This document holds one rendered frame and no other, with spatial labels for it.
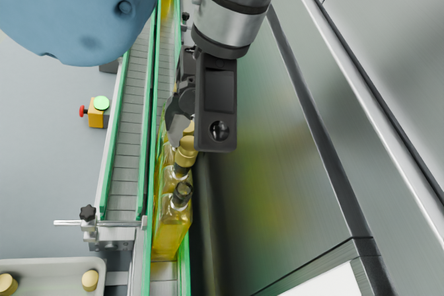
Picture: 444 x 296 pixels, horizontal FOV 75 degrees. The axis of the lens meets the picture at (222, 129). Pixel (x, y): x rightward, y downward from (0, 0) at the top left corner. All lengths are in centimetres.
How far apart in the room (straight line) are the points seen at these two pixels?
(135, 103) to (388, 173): 76
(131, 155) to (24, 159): 32
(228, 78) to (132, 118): 57
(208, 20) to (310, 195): 23
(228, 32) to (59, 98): 88
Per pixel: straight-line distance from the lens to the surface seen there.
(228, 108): 33
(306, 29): 44
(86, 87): 115
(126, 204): 74
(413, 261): 28
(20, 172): 96
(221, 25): 31
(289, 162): 41
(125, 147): 82
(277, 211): 43
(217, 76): 34
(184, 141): 46
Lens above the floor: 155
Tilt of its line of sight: 47 degrees down
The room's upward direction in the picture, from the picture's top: 24 degrees clockwise
